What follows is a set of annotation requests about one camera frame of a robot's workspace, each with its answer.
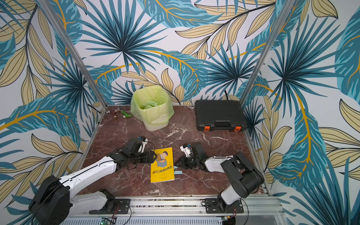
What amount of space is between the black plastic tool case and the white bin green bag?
0.24 m

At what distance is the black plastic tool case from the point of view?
102 cm

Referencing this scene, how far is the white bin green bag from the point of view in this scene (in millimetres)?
868

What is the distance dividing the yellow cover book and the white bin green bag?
0.59 feet

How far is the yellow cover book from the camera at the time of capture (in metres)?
0.83

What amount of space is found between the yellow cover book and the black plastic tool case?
29 cm
